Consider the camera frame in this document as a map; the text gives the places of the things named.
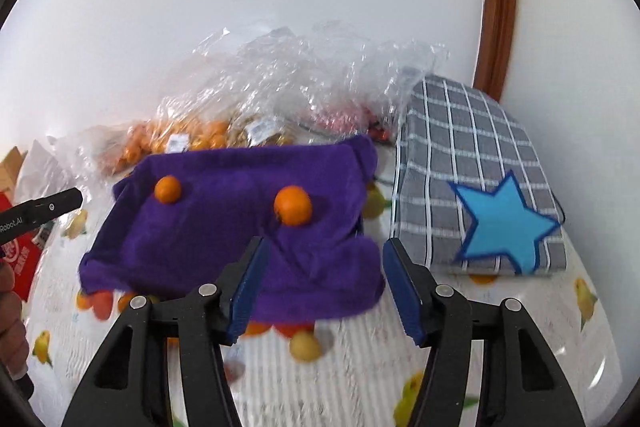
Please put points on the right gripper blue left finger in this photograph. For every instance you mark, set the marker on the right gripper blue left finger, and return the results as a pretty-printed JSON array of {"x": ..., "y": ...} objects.
[{"x": 243, "y": 286}]

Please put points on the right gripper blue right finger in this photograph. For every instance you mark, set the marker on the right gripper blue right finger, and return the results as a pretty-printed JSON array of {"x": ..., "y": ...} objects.
[{"x": 406, "y": 298}]

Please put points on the dimpled orange mandarin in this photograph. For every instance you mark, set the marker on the dimpled orange mandarin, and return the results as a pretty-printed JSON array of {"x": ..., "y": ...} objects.
[{"x": 292, "y": 206}]

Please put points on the small orange mandarin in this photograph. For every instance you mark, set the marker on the small orange mandarin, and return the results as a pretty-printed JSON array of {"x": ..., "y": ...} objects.
[{"x": 167, "y": 190}]

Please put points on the small yellow-green fruit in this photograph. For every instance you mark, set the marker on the small yellow-green fruit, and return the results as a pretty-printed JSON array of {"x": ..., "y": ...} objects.
[{"x": 305, "y": 347}]

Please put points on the person's left hand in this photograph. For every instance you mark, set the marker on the person's left hand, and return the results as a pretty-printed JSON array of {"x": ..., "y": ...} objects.
[{"x": 14, "y": 348}]

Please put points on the red paper shopping bag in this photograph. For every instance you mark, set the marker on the red paper shopping bag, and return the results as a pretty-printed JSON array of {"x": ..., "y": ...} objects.
[{"x": 20, "y": 253}]

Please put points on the white plastic bag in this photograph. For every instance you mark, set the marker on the white plastic bag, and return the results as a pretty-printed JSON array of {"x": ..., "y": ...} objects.
[{"x": 41, "y": 175}]

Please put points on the fruit print tablecloth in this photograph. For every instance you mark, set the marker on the fruit print tablecloth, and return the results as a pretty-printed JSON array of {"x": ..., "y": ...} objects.
[{"x": 366, "y": 360}]

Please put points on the clear plastic bag left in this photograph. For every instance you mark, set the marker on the clear plastic bag left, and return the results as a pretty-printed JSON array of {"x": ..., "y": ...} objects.
[{"x": 92, "y": 156}]

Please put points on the purple towel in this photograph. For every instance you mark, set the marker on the purple towel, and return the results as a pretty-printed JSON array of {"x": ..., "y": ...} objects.
[{"x": 324, "y": 270}]

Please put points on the grey checked cushion blue star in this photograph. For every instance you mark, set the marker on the grey checked cushion blue star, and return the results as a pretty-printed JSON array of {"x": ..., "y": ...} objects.
[{"x": 470, "y": 195}]

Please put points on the clear plastic bag of oranges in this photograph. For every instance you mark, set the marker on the clear plastic bag of oranges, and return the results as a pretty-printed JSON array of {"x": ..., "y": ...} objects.
[{"x": 257, "y": 88}]

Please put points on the brown wooden door frame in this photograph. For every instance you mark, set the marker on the brown wooden door frame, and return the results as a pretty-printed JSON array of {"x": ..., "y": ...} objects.
[{"x": 496, "y": 37}]

